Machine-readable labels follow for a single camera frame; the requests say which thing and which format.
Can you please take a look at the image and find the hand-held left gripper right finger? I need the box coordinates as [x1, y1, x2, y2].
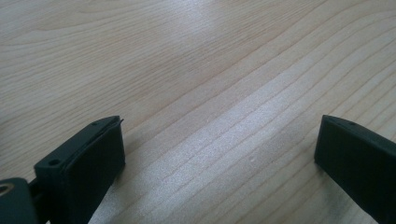
[314, 114, 396, 224]

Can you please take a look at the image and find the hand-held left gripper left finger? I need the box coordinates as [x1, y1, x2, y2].
[33, 115, 126, 224]

